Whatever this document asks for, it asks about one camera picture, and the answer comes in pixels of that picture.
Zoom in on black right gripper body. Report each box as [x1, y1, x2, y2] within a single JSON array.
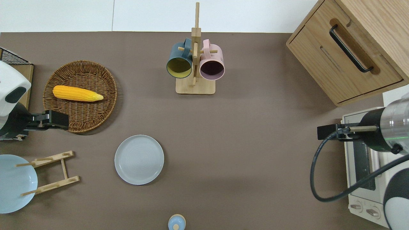
[[317, 123, 361, 141]]

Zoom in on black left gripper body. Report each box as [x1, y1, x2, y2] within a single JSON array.
[[26, 110, 69, 131]]

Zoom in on gray round plate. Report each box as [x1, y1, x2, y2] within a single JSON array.
[[114, 134, 165, 186]]

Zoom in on wooden plate rack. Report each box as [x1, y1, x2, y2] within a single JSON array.
[[15, 150, 80, 196]]

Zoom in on light blue plate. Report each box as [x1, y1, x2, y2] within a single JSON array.
[[0, 154, 38, 214]]

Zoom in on yellow corn cob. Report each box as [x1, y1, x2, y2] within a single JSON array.
[[52, 85, 104, 102]]

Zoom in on brown wicker basket tray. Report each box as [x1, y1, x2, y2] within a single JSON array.
[[43, 60, 119, 133]]

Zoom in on wooden drawer cabinet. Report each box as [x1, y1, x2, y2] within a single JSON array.
[[286, 0, 409, 107]]

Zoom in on white toaster oven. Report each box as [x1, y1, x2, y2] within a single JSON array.
[[341, 107, 394, 229]]

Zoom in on pink mug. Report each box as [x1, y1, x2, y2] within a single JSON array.
[[199, 39, 225, 81]]

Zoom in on dark teal mug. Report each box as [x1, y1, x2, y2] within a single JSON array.
[[166, 38, 193, 79]]

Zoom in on wooden mug tree rack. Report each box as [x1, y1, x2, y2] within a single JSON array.
[[175, 2, 216, 95]]

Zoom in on thick black gripper cable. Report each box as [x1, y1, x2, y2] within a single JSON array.
[[310, 128, 409, 203]]

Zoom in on black wire grid box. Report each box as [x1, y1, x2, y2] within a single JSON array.
[[0, 47, 34, 141]]

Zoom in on black cabinet handle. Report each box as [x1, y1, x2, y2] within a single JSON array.
[[329, 25, 374, 73]]

